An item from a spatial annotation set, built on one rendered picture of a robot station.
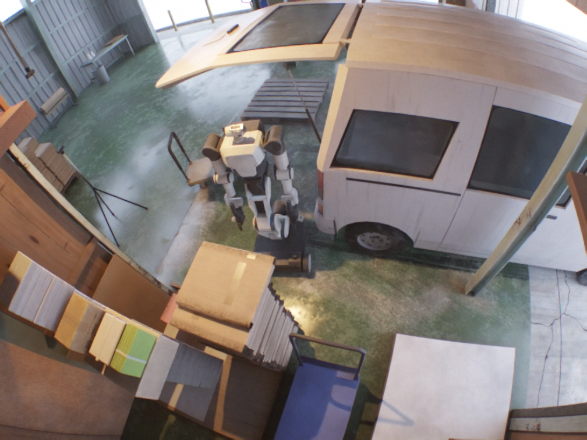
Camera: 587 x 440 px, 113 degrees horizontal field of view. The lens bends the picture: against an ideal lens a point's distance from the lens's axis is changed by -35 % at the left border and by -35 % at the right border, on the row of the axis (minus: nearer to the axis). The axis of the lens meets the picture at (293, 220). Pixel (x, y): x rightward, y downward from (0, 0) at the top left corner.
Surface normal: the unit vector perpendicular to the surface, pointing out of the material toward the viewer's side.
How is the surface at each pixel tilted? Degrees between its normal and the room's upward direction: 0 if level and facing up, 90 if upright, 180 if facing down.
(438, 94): 85
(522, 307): 0
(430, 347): 0
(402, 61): 23
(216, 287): 0
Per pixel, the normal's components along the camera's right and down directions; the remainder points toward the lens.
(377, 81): -0.30, 0.76
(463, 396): -0.17, -0.56
